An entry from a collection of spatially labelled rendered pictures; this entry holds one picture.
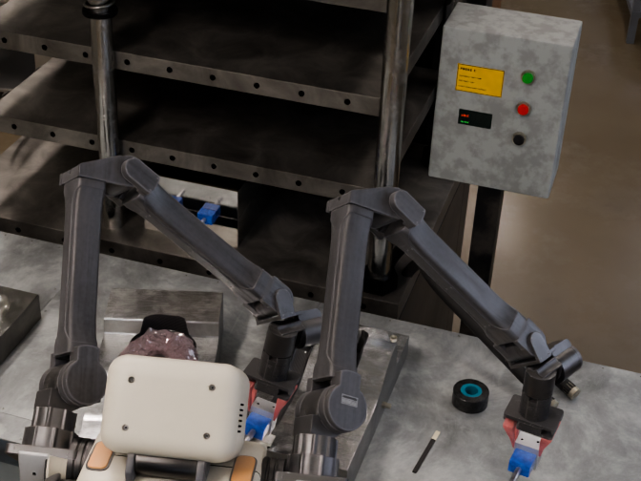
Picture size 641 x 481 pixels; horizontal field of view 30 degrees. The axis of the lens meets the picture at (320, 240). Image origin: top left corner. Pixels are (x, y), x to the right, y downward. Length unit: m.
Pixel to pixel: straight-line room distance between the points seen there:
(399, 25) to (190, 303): 0.79
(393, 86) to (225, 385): 1.12
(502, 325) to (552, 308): 2.21
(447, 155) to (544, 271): 1.74
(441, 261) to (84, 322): 0.63
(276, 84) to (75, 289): 1.04
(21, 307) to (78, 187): 0.83
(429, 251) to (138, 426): 0.63
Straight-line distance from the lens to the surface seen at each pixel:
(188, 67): 2.99
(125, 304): 2.78
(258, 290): 2.23
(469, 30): 2.79
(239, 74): 2.94
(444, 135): 2.91
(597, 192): 5.18
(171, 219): 2.17
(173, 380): 1.83
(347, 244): 2.03
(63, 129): 3.24
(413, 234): 2.11
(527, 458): 2.39
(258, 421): 2.36
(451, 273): 2.16
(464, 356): 2.84
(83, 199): 2.08
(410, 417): 2.65
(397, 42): 2.70
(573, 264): 4.68
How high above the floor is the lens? 2.55
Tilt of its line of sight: 33 degrees down
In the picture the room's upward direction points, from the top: 3 degrees clockwise
